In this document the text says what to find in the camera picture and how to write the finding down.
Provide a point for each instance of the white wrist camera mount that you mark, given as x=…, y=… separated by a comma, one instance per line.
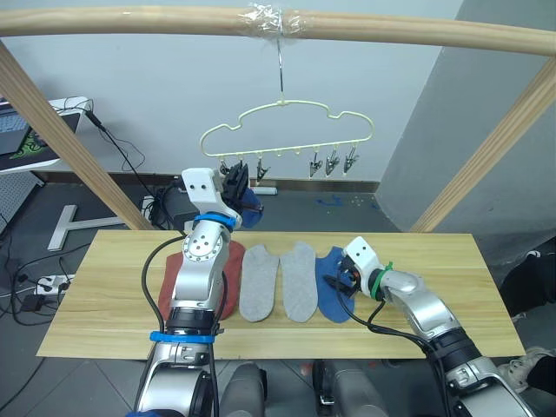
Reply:
x=362, y=256
x=200, y=187

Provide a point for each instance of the white sneaker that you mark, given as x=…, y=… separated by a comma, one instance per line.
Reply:
x=527, y=369

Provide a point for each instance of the cream clip hanger frame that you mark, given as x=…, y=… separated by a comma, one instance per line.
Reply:
x=304, y=105

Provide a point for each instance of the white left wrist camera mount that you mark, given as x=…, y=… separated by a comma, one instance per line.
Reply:
x=200, y=187

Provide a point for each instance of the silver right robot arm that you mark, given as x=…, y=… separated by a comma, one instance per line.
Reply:
x=438, y=321

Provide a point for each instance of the white perforated panel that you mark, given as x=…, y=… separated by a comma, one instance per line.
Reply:
x=17, y=195

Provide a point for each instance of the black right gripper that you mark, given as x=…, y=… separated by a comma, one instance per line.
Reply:
x=350, y=278

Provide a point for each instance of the slim white power strip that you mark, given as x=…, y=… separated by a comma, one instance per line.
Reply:
x=265, y=190

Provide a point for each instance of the white power strip with plugs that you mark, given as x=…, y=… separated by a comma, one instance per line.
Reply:
x=54, y=284

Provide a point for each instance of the black power adapter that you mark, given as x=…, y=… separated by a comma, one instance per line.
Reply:
x=31, y=302

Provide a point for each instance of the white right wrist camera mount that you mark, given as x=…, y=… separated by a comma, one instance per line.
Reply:
x=362, y=256

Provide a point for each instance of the blue wrist zip tie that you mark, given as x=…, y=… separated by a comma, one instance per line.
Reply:
x=217, y=219

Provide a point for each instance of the metal hanger clip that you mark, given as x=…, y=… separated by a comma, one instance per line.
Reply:
x=350, y=161
x=224, y=165
x=332, y=164
x=315, y=167
x=261, y=170

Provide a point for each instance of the open laptop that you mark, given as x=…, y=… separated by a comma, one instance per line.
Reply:
x=11, y=128

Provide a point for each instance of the metal hanger hook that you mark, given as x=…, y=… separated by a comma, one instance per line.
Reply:
x=281, y=69

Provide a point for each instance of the blue sock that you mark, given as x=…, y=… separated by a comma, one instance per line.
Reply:
x=332, y=306
x=252, y=210

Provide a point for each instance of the clear plastic tape wrap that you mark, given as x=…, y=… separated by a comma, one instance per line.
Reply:
x=273, y=21

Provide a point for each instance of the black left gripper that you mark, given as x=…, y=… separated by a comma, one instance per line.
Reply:
x=230, y=199

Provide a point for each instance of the black mat with green logo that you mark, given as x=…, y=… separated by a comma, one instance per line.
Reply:
x=30, y=150

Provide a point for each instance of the white desk foot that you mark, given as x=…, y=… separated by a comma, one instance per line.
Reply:
x=65, y=223

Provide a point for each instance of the green zip tie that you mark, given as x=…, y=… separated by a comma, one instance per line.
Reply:
x=377, y=278

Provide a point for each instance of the grey rounded shape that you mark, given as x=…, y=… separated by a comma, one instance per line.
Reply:
x=243, y=391
x=352, y=391

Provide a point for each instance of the blue forearm zip tie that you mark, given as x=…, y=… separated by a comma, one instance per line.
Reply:
x=182, y=336

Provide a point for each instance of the grey sock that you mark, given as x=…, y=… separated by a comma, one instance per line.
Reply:
x=259, y=286
x=299, y=286

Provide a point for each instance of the white desk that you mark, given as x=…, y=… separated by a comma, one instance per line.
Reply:
x=65, y=113

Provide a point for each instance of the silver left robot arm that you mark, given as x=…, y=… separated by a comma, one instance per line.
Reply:
x=197, y=278

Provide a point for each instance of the black box on floor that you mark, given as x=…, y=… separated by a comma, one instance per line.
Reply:
x=178, y=213

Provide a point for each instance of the light wooden rack post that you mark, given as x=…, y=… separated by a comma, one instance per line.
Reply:
x=491, y=139
x=65, y=130

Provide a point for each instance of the person's black trouser leg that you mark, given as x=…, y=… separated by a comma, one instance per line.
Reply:
x=532, y=282

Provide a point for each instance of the light wooden rack top bar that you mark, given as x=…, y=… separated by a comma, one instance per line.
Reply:
x=130, y=21

